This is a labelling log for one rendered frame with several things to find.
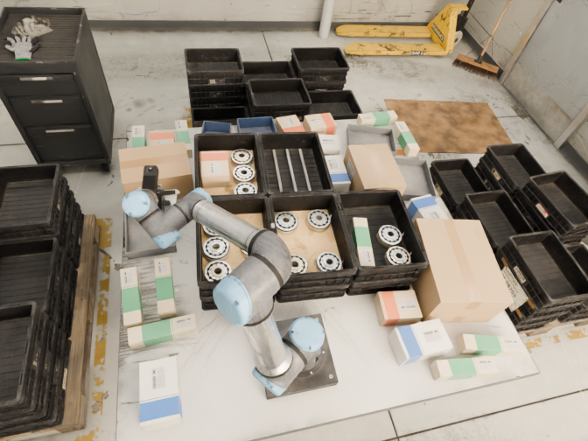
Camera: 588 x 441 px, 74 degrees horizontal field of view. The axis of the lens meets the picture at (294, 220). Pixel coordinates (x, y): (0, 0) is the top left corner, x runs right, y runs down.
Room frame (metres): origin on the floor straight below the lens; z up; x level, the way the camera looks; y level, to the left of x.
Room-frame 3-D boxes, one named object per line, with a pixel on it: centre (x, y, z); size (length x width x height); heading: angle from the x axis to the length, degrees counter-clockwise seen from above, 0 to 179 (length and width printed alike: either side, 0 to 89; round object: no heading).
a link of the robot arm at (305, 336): (0.50, -0.11, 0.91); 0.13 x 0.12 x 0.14; 148
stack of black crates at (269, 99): (2.30, 0.27, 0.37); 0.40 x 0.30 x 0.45; 111
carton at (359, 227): (0.97, -0.30, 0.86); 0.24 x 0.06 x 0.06; 11
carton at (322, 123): (1.84, -0.04, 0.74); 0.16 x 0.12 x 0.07; 117
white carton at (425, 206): (1.30, -0.65, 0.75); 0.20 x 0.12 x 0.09; 30
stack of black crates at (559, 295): (1.28, -1.37, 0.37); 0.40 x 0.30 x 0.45; 21
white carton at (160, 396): (0.29, 0.33, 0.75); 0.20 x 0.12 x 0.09; 23
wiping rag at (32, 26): (2.06, 1.73, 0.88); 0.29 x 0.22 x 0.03; 22
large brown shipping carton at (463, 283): (0.98, -0.71, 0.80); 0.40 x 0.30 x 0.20; 12
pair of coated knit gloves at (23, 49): (1.84, 1.67, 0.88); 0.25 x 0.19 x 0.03; 22
